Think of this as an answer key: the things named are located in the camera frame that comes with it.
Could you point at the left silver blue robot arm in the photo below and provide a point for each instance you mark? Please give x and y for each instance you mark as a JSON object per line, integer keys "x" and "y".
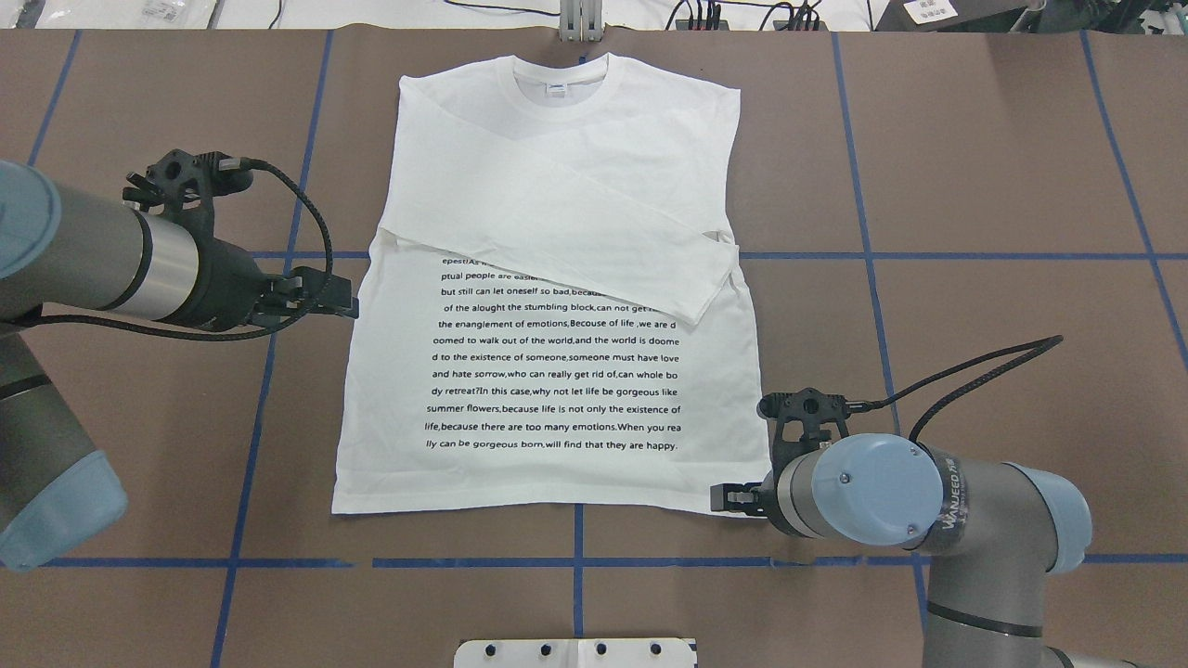
{"x": 68, "y": 257}

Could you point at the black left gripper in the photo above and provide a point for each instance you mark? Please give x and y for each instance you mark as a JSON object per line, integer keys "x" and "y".
{"x": 225, "y": 284}

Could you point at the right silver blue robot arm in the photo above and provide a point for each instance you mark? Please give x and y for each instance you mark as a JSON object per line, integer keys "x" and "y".
{"x": 994, "y": 531}

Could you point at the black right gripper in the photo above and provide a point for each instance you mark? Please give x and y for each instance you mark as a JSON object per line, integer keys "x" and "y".
{"x": 740, "y": 498}

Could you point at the aluminium frame post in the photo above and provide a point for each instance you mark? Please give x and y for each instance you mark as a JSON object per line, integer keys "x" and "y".
{"x": 581, "y": 21}

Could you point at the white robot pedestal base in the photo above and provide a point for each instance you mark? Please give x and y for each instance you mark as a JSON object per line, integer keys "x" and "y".
{"x": 578, "y": 652}

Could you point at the clear plastic document sleeve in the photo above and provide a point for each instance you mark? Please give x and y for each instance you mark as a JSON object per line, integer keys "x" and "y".
{"x": 176, "y": 15}

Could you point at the white long-sleeve printed shirt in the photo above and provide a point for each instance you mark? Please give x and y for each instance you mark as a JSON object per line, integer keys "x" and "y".
{"x": 554, "y": 309}

